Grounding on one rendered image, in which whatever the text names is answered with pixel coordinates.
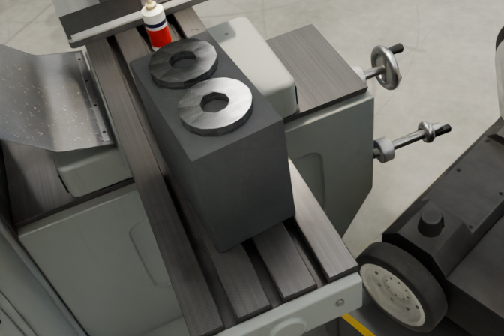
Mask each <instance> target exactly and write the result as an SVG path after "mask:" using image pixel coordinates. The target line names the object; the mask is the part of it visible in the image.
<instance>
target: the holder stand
mask: <svg viewBox="0 0 504 336"><path fill-rule="evenodd" d="M129 65H130V69H131V72H132V74H133V78H134V80H135V83H136V86H137V88H138V91H139V94H140V97H141V99H142V102H143V105H144V107H145V111H146V113H147V116H148V119H149V121H150V124H151V128H152V130H153V132H154V136H155V138H156V140H157V144H158V147H159V149H160V153H161V154H162V156H163V158H164V160H165V161H166V163H167V165H168V167H169V168H170V170H171V171H172V174H173V175H174V176H175V179H176V180H177V182H178V184H179V185H180V187H181V189H182V190H183V192H184V194H185V196H186V197H187V199H188V201H189V203H190V204H191V206H192V207H193V210H194V211H195V212H196V215H197V216H198V218H199V220H200V221H201V223H202V225H203V226H204V228H205V230H206V232H207V233H208V235H209V237H210V239H211V240H212V242H213V243H214V246H215V247H216V248H217V251H219V252H220V253H221V252H224V251H225V250H227V249H229V248H231V247H233V246H235V245H237V244H239V243H241V242H243V241H245V240H247V239H249V238H251V237H253V236H255V235H257V234H258V233H261V232H262V231H264V230H267V229H268V228H270V227H273V226H274V225H276V224H279V223H280V222H282V221H285V220H286V219H288V218H290V217H292V216H293V215H295V214H296V210H295V204H294V199H293V187H292V182H291V175H290V165H289V159H288V153H287V142H286V136H285V130H284V120H283V119H282V118H281V116H280V115H279V114H278V113H277V111H276V110H275V109H274V108H273V107H272V105H271V104H270V103H269V102H268V101H267V100H266V99H265V98H264V97H263V95H262V94H261V93H260V92H259V90H258V89H257V88H256V87H255V86H254V84H253V83H252V82H251V81H250V80H249V79H248V78H247V77H246V75H245V74H244V73H243V72H242V70H241V69H240V68H239V67H238V66H237V64H236V63H235V62H234V61H233V60H232V59H231V58H230V57H229V56H228V54H227V53H226V52H225V51H224V49H223V48H222V47H221V46H220V45H219V43H218V42H217V41H216V40H215V39H214V38H213V37H212V36H211V35H210V33H209V32H208V31H203V32H200V33H199V34H195V35H194V36H191V37H188V38H186V39H181V40H176V41H173V42H170V43H168V44H166V45H164V46H162V47H161V48H159V49H158V50H157V51H155V52H152V53H149V54H148V55H144V56H143V57H140V58H137V59H135V60H133V61H131V62H130V63H129Z"/></svg>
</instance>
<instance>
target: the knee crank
mask: <svg viewBox="0 0 504 336"><path fill-rule="evenodd" d="M451 131H452V127H451V126H450V125H449V124H445V125H443V126H442V124H441V123H440V122H437V123H435V124H430V123H429V122H427V121H421V122H420V123H419V124H418V130H417V131H415V132H413V133H410V134H408V135H406V136H402V137H401V138H398V139H395V140H393V141H390V140H389V139H388V138H387V137H385V136H383V137H381V138H379V139H375V140H374V141H373V159H377V160H378V161H379V162H380V163H382V164H384V163H386V162H388V161H391V160H393V159H394V158H395V150H398V149H400V148H403V147H404V146H408V145H410V144H412V143H415V142H417V141H419V140H422V141H424V142H425V143H432V142H433V141H434V140H435V137H438V136H441V135H443V134H447V133H449V132H451Z"/></svg>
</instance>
